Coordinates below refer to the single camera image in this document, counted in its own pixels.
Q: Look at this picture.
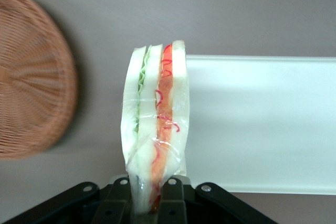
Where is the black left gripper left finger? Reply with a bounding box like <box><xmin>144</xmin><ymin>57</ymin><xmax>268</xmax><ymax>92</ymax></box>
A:
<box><xmin>96</xmin><ymin>177</ymin><xmax>133</xmax><ymax>224</ymax></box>

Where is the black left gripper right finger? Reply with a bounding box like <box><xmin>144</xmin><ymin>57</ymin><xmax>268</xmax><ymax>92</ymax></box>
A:
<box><xmin>157</xmin><ymin>178</ymin><xmax>188</xmax><ymax>224</ymax></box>

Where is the triangular sandwich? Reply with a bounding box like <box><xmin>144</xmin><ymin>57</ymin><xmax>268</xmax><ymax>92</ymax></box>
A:
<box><xmin>120</xmin><ymin>39</ymin><xmax>190</xmax><ymax>217</ymax></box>

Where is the cream plastic tray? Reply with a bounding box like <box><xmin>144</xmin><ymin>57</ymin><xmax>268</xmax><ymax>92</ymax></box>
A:
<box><xmin>183</xmin><ymin>55</ymin><xmax>336</xmax><ymax>196</ymax></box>

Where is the brown round wicker basket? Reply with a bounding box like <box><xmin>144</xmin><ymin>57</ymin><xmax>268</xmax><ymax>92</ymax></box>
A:
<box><xmin>0</xmin><ymin>0</ymin><xmax>79</xmax><ymax>161</ymax></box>

